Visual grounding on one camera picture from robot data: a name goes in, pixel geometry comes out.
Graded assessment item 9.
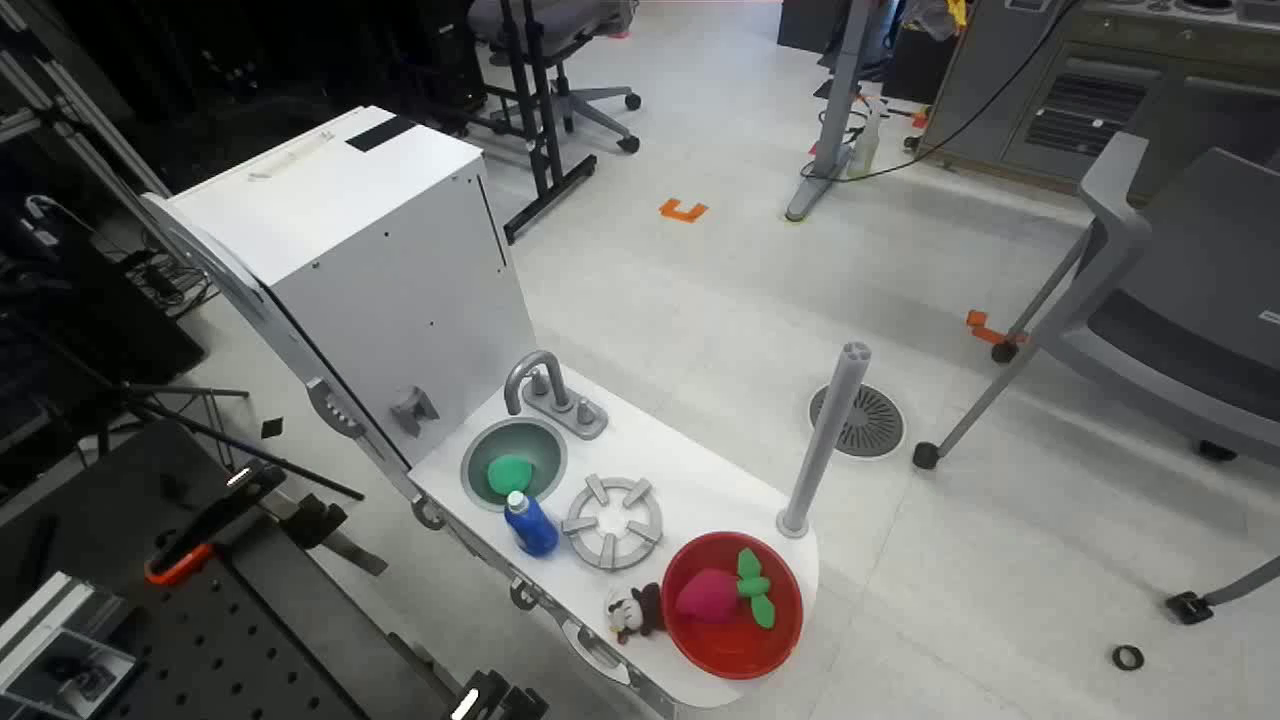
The small brown white toy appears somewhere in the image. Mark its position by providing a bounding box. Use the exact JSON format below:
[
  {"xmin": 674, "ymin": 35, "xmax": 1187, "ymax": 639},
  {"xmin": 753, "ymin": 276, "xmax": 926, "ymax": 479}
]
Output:
[{"xmin": 603, "ymin": 582, "xmax": 668, "ymax": 650}]

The grey toy sink bowl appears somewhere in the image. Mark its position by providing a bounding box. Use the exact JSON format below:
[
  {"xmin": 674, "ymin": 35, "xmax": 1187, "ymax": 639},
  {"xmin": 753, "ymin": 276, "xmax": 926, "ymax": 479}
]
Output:
[{"xmin": 456, "ymin": 411, "xmax": 570, "ymax": 510}]

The red plastic bowl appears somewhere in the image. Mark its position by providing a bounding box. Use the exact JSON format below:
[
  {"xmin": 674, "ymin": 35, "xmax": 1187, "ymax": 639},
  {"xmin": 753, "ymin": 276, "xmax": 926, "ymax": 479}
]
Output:
[{"xmin": 661, "ymin": 528, "xmax": 808, "ymax": 686}]

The orange black clamp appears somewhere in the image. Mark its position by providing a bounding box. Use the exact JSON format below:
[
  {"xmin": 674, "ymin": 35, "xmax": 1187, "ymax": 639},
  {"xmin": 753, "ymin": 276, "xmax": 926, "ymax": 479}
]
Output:
[{"xmin": 140, "ymin": 457, "xmax": 292, "ymax": 591}]

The blue cup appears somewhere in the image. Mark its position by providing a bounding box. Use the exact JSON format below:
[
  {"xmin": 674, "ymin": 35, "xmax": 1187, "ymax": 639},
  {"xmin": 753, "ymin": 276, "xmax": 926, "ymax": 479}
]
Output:
[{"xmin": 499, "ymin": 487, "xmax": 563, "ymax": 559}]

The white toy kitchen unit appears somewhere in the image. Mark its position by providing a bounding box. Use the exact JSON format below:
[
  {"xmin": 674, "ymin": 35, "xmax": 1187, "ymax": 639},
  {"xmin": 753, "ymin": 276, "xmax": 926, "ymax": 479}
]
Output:
[{"xmin": 140, "ymin": 105, "xmax": 823, "ymax": 717}]

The orange floor tape by chair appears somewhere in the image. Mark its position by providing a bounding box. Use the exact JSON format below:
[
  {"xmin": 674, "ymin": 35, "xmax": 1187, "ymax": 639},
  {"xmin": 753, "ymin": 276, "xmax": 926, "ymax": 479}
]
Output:
[{"xmin": 964, "ymin": 307, "xmax": 1010, "ymax": 352}]

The green toy in sink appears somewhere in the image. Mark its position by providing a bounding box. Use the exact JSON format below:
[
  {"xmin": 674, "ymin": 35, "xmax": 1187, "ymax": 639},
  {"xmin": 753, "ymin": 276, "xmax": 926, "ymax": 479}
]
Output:
[{"xmin": 485, "ymin": 453, "xmax": 539, "ymax": 502}]

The black metal stand frame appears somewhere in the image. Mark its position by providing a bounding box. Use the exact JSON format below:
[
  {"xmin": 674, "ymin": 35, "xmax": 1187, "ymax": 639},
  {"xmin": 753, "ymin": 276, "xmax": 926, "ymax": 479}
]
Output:
[{"xmin": 497, "ymin": 0, "xmax": 598, "ymax": 249}]

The grey toy kitchen pole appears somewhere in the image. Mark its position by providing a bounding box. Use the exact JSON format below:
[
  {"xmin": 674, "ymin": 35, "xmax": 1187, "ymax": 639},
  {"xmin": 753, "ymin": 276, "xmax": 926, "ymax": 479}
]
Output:
[{"xmin": 777, "ymin": 341, "xmax": 876, "ymax": 545}]

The pink toy food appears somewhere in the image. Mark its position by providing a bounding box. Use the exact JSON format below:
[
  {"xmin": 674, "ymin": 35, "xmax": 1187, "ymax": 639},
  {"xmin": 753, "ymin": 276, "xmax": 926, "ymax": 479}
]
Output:
[{"xmin": 672, "ymin": 570, "xmax": 743, "ymax": 631}]

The grey toy kitchen knob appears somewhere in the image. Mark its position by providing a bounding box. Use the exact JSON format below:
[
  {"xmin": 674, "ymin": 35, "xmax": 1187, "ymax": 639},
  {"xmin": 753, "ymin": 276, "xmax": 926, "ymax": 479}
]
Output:
[{"xmin": 388, "ymin": 384, "xmax": 443, "ymax": 441}]

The black chair foot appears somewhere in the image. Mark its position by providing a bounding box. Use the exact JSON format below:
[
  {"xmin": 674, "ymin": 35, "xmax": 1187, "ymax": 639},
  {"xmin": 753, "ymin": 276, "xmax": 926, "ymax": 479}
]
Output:
[{"xmin": 1158, "ymin": 554, "xmax": 1280, "ymax": 627}]

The grey toy tap faucet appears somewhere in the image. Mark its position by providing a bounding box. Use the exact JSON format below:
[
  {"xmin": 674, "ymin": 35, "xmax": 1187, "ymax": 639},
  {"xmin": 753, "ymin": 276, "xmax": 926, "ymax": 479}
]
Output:
[{"xmin": 499, "ymin": 350, "xmax": 611, "ymax": 445}]

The grey plastic chair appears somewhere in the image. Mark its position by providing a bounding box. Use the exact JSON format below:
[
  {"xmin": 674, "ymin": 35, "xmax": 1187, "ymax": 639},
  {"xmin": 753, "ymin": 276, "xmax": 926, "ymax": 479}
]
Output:
[{"xmin": 909, "ymin": 127, "xmax": 1280, "ymax": 472}]

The grey metal stand leg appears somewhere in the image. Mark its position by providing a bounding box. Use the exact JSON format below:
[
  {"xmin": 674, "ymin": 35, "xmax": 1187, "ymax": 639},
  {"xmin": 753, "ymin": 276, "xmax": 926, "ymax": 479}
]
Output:
[{"xmin": 778, "ymin": 0, "xmax": 890, "ymax": 230}]

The green toy vegetable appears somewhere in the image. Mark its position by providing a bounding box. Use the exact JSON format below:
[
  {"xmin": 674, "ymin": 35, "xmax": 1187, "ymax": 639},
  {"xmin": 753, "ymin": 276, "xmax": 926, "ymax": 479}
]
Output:
[{"xmin": 733, "ymin": 545, "xmax": 778, "ymax": 631}]

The black office swivel chair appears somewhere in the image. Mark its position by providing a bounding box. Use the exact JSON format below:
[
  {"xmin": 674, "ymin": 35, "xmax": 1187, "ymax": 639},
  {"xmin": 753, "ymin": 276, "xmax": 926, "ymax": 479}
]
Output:
[{"xmin": 463, "ymin": 0, "xmax": 648, "ymax": 157}]

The round dark floor cover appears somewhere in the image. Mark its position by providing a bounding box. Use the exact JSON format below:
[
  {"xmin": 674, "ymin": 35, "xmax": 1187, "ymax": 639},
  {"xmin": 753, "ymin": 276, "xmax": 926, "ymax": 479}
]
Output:
[{"xmin": 808, "ymin": 379, "xmax": 909, "ymax": 460}]

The black cable at cabinet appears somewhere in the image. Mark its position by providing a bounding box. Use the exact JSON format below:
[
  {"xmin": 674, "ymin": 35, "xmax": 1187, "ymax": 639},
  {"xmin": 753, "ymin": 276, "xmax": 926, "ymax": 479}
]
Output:
[{"xmin": 850, "ymin": 0, "xmax": 1083, "ymax": 185}]

